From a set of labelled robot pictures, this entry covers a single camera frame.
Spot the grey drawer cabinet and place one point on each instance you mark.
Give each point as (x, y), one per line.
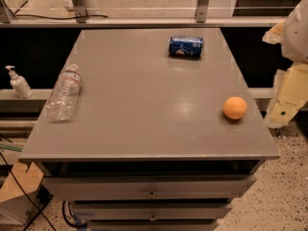
(144, 113)

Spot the left metal bracket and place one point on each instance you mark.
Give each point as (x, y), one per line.
(80, 11)

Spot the grey drawer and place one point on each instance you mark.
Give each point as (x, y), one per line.
(151, 210)
(148, 188)
(158, 225)

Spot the middle grey drawer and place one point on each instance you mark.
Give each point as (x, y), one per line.
(151, 210)

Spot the cardboard box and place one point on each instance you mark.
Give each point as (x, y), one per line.
(18, 193)

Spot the white pump dispenser bottle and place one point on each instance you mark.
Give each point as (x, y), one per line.
(19, 83)

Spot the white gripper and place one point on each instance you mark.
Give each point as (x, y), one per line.
(296, 33)

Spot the top grey drawer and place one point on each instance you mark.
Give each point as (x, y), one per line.
(148, 188)

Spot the clear plastic water bottle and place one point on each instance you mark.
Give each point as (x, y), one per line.
(63, 99)

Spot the blue soda can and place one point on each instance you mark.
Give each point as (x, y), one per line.
(185, 46)

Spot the green tube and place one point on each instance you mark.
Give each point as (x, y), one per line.
(10, 147)

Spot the right metal bracket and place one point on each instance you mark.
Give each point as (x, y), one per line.
(201, 11)

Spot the bottom grey drawer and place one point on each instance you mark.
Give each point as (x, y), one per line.
(158, 225)

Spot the orange fruit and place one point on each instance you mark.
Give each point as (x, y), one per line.
(234, 107)

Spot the metal bracket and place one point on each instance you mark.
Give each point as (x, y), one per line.
(201, 11)
(80, 11)

